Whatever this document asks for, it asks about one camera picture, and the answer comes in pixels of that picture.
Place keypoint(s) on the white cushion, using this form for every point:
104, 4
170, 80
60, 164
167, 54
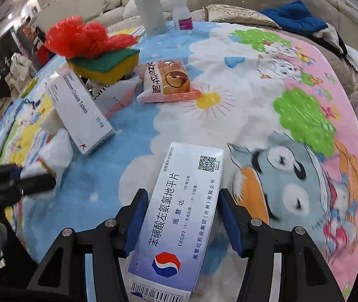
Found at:
166, 1

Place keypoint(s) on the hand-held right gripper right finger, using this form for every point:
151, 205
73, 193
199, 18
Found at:
229, 226

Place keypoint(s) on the grey thermos bottle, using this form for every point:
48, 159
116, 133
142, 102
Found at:
150, 12

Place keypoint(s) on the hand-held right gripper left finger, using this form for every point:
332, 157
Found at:
135, 226

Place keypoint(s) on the blue garment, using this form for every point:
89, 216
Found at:
295, 17

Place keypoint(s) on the pink pastry snack packet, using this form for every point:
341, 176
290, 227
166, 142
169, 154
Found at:
169, 80

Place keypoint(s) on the cartoon printed blanket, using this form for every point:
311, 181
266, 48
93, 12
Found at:
248, 122

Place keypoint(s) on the white tissue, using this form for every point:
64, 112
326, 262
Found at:
58, 151

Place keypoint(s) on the white pill bottle magenta label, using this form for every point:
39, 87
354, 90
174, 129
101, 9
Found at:
182, 15

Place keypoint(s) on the white tablet box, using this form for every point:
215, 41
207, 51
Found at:
78, 110

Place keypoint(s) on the black and white garment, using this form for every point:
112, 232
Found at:
331, 37

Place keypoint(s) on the yellow green sponge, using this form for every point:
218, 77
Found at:
103, 66

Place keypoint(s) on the white blue medicine box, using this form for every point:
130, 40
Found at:
179, 214

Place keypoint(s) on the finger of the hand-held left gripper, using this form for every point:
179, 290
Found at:
37, 185
9, 171

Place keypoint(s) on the beige embroidered pillow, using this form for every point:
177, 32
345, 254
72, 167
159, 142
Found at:
238, 14

